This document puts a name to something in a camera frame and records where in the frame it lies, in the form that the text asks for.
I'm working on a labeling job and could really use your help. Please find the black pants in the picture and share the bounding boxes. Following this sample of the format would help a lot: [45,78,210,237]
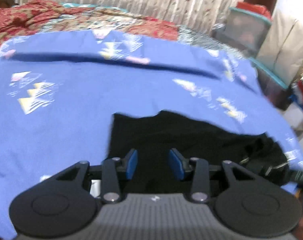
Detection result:
[108,111,289,194]

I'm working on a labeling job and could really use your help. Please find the beige fabric wardrobe cover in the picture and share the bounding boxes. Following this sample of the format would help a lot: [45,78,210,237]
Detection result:
[256,6,303,86]

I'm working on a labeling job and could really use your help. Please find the red floral quilt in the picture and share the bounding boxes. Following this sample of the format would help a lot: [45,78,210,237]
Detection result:
[0,0,211,48]

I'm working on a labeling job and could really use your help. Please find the clear plastic storage box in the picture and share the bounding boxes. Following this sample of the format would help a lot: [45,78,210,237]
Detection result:
[212,7,271,57]

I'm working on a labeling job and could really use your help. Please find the blue printed bedsheet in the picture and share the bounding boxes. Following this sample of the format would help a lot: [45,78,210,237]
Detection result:
[0,30,303,239]

